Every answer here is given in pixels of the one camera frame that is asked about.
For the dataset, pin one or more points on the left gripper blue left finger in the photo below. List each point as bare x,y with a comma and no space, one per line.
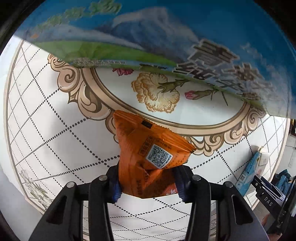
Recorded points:
114,191

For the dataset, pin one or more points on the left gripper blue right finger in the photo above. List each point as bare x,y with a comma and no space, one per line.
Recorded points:
183,176

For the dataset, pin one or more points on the white cigarette pack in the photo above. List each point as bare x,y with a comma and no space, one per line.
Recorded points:
262,162

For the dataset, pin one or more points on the orange snack packet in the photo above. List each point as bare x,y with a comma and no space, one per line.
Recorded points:
148,154

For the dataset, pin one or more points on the light blue snack stick packet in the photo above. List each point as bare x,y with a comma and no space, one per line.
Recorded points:
246,177

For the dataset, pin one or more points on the printed cardboard box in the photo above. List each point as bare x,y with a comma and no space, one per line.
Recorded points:
234,45

